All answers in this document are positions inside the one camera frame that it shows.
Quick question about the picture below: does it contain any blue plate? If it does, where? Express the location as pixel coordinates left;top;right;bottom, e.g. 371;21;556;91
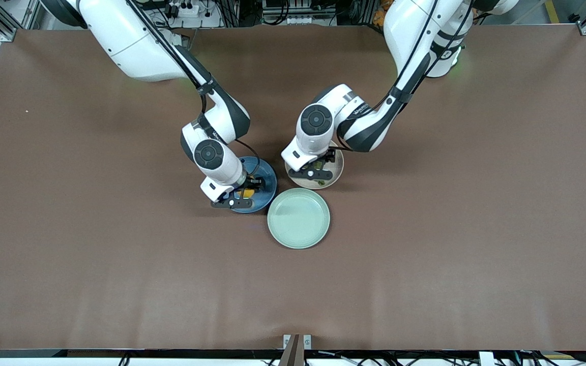
229;156;278;214

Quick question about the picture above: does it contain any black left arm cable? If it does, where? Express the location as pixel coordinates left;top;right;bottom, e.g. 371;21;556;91
331;0;474;153

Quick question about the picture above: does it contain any white power strip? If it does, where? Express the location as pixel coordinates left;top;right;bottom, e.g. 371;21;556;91
163;2;207;18

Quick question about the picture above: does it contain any green lettuce leaf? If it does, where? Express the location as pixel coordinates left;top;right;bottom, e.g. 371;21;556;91
308;158;327;185

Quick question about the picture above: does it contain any metal bracket with post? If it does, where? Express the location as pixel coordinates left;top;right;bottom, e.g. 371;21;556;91
278;333;312;366

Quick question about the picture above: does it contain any orange snack bags pile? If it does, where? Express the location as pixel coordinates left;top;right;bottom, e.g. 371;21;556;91
373;0;393;27

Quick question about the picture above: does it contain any white device with cables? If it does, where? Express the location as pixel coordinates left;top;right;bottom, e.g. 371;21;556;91
261;0;338;26

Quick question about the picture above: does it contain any pale green plate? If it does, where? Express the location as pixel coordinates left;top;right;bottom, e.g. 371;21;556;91
267;188;331;250

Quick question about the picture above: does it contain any beige plate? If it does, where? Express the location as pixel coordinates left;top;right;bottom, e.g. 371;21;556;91
285;147;345;190

